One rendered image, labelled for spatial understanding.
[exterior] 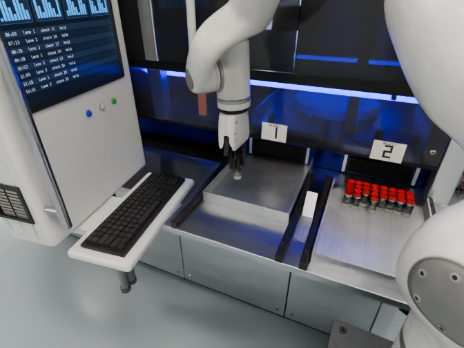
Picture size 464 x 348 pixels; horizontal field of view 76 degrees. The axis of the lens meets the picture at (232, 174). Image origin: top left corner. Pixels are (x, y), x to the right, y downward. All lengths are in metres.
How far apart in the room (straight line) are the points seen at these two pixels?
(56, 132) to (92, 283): 1.22
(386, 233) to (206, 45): 0.63
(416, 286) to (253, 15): 0.49
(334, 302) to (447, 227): 1.16
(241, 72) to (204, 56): 0.12
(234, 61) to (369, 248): 0.54
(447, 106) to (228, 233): 0.58
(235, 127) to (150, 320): 1.22
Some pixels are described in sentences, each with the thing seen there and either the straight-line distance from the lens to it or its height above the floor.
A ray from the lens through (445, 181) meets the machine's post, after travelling 1.03.
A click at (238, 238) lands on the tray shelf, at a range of 0.77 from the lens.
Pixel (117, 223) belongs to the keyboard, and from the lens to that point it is 0.95.
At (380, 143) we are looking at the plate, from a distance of 0.96.
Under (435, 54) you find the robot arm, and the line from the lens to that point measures 0.32.
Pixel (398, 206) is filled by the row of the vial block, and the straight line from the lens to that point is 0.94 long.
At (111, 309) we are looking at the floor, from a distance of 1.82.
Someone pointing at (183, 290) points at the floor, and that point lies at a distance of 1.79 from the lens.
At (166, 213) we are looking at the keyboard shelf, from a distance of 0.99.
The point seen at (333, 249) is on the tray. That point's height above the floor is 0.88.
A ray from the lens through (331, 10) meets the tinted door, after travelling 0.90.
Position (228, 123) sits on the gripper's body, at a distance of 0.74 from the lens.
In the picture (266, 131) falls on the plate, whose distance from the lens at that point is 1.00.
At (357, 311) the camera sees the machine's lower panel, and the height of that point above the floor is 0.31.
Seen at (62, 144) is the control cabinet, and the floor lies 1.06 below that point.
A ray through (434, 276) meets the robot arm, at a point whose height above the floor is 1.24.
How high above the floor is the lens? 1.41
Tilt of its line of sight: 31 degrees down
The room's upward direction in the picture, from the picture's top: straight up
